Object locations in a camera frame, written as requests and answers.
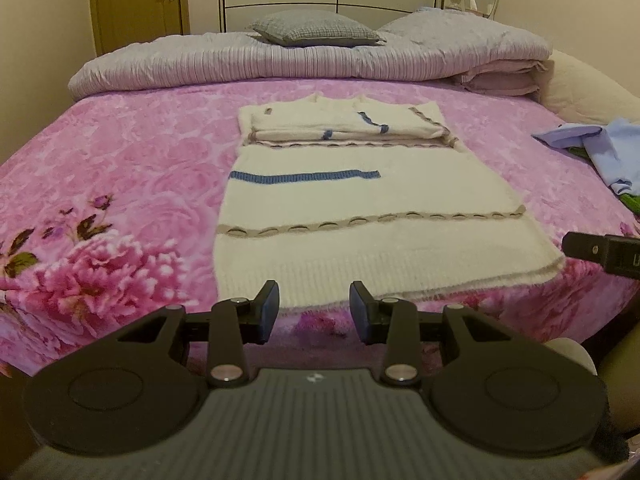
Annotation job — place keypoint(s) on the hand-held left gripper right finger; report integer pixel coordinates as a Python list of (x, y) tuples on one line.
[(358, 306)]

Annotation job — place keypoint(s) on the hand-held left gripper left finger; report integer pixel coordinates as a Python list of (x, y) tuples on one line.
[(270, 305)]

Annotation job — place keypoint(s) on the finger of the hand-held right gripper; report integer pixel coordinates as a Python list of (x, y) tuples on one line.
[(582, 245)]

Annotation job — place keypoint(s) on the white knitted sweater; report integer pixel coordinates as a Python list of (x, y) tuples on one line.
[(372, 212)]

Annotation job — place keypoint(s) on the light blue garment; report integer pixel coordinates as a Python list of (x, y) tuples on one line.
[(607, 147)]

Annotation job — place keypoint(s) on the cream pillow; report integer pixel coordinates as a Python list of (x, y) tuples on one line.
[(585, 87)]

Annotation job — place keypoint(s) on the pink pillow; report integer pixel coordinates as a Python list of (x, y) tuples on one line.
[(500, 81)]

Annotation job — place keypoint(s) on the pink floral blanket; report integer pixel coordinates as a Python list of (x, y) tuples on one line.
[(125, 180)]

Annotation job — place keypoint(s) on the folded lilac quilt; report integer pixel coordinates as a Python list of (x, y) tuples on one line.
[(320, 55)]

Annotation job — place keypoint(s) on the grey square cushion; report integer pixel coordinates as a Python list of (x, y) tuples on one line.
[(316, 28)]

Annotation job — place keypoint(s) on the olive wooden door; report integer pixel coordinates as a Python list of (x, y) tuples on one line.
[(139, 2)]

